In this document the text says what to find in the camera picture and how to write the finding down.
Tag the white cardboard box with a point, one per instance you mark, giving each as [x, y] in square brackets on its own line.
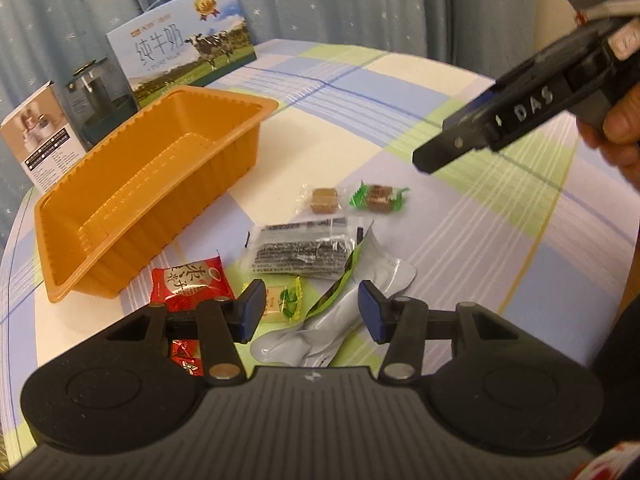
[45, 135]

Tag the person's right hand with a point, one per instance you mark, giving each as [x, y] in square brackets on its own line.
[622, 130]

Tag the orange plastic tray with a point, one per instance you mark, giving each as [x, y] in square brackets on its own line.
[150, 160]

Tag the clear black snack bar packet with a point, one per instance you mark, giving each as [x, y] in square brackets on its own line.
[300, 250]

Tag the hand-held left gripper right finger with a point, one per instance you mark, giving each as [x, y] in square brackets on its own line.
[370, 310]

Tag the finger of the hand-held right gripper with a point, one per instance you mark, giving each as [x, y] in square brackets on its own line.
[450, 145]

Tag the large red snack packet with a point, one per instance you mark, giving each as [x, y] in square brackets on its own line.
[187, 282]

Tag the silver green snack pouch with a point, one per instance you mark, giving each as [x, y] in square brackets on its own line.
[340, 310]

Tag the brown candy green wrapper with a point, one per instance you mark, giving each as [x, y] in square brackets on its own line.
[378, 196]

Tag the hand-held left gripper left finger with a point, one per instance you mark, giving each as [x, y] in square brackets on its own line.
[252, 306]

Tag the blue cow print carton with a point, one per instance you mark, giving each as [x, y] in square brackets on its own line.
[200, 50]

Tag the small red candy packet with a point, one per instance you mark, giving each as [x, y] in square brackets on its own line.
[186, 357]

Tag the plaid tablecloth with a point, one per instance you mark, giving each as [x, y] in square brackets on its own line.
[475, 260]

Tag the yellow green candy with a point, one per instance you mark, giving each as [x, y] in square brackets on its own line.
[280, 302]

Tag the brown candy clear wrapper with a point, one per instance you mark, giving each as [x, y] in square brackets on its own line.
[322, 199]

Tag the dark clothing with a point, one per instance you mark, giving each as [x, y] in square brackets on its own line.
[622, 370]

